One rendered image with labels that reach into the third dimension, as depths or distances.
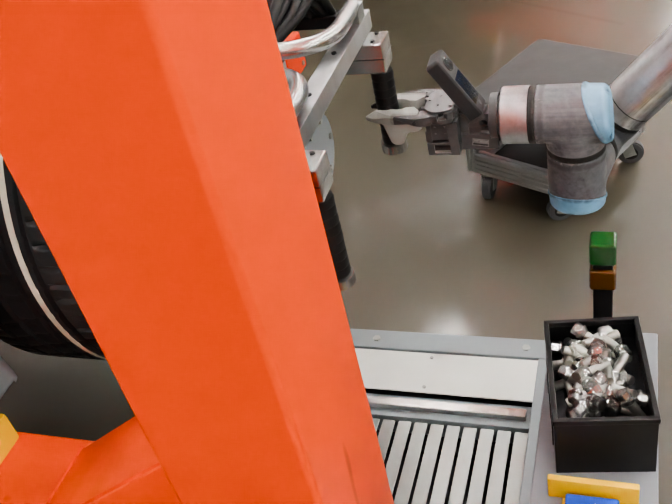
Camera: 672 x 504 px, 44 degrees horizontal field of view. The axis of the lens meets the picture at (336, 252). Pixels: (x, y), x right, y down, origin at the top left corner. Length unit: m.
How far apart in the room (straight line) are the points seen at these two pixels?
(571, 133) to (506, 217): 1.19
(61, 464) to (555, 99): 0.87
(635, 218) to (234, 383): 1.88
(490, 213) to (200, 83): 2.00
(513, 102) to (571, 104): 0.09
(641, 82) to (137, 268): 0.96
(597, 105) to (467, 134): 0.21
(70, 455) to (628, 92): 0.99
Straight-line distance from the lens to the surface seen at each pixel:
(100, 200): 0.61
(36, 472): 1.20
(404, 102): 1.40
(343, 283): 1.15
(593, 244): 1.32
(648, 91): 1.41
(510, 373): 1.92
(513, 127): 1.32
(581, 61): 2.52
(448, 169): 2.72
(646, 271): 2.29
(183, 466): 0.83
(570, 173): 1.36
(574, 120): 1.31
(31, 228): 1.12
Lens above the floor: 1.49
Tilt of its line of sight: 37 degrees down
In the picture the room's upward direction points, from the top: 14 degrees counter-clockwise
